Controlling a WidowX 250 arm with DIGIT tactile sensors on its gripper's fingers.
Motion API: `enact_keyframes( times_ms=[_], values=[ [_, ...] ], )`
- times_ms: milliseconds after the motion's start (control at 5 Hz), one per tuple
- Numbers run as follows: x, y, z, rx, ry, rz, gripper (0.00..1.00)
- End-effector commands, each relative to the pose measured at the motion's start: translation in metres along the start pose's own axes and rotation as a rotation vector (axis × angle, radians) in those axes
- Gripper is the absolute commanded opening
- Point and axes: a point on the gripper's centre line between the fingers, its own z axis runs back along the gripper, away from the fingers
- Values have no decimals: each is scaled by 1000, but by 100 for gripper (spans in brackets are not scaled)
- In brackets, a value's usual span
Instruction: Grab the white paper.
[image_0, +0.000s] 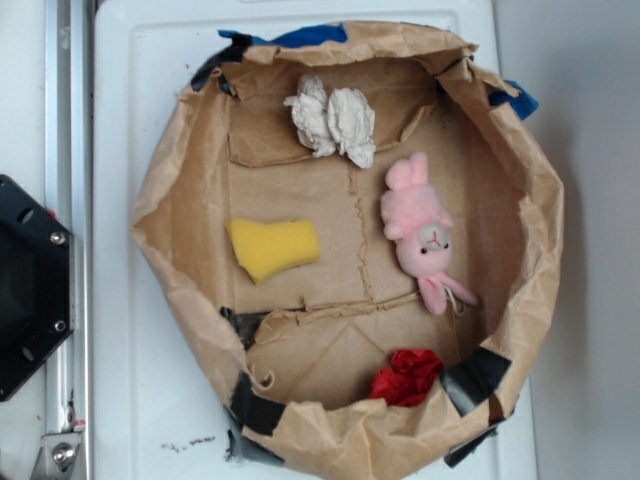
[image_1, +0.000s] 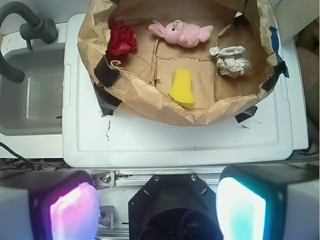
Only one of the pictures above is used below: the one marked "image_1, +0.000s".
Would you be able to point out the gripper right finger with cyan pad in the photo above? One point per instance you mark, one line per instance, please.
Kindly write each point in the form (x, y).
(269, 202)

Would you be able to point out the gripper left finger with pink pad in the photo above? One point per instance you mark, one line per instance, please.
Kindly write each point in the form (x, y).
(48, 205)

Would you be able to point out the white paper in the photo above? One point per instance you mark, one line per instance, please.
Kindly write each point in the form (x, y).
(230, 62)

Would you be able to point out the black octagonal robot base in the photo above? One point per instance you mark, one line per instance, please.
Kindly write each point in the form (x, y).
(174, 207)

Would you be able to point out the crumpled red paper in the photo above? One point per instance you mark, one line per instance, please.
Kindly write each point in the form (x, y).
(122, 40)

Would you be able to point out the white plastic lid tray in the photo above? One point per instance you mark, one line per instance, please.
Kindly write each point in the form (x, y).
(93, 140)

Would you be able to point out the grey sink basin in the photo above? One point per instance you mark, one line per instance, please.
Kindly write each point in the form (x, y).
(34, 106)

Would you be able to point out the yellow sponge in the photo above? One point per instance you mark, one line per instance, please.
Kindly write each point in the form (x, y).
(181, 88)

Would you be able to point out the brown paper bag basket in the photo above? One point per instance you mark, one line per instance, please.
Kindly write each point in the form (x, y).
(138, 83)

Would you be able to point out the blue tape strip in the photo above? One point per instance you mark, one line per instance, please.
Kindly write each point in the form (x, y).
(275, 43)

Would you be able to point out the dark grey faucet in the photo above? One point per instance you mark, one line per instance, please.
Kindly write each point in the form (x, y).
(35, 27)

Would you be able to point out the pink plush bunny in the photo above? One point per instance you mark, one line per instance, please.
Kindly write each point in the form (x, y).
(181, 33)

